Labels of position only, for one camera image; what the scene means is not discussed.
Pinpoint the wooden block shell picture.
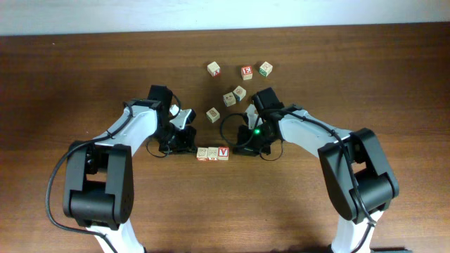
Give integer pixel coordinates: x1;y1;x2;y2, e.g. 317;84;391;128
232;86;246;102

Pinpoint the wooden block pineapple picture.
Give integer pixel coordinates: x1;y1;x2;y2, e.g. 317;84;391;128
206;108;220;123

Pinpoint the left black camera cable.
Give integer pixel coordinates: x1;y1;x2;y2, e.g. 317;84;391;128
45;91;183;253

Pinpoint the wooden block blue S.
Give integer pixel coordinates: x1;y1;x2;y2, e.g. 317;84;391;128
223;92;236;107

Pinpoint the red letter V block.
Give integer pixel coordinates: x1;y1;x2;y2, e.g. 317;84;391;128
218;147;230;160

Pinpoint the wooden block red bottom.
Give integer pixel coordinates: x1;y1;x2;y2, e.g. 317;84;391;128
196;147;208;161

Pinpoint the wooden block green side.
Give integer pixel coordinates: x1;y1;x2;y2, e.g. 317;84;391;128
259;61;274;77

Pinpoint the wooden block red side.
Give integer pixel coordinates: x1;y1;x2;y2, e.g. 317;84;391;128
207;61;221;77

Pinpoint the red letter E block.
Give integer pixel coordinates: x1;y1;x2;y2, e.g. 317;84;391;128
240;65;253;80

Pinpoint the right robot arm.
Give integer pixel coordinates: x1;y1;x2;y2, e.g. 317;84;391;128
233;88;399;252

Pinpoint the wooden block red edge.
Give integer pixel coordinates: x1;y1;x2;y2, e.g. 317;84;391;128
207;147;219;161

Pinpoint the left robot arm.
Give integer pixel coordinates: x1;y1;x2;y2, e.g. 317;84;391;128
63;85;196;252

